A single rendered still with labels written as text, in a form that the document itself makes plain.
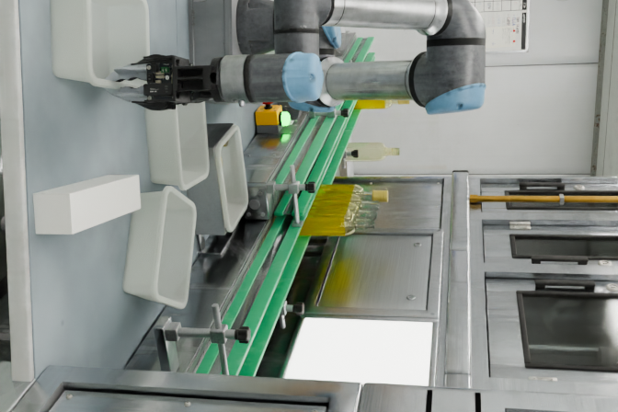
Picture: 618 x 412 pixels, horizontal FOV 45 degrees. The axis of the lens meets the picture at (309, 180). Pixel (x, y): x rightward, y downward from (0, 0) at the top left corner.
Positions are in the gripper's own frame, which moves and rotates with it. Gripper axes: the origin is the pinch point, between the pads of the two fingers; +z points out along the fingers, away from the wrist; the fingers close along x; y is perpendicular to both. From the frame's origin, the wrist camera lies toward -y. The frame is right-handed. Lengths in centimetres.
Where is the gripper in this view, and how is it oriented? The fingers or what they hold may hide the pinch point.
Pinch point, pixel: (113, 84)
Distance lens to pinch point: 129.4
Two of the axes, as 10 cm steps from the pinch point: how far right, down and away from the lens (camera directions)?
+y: -2.1, 0.5, -9.8
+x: 0.1, 10.0, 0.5
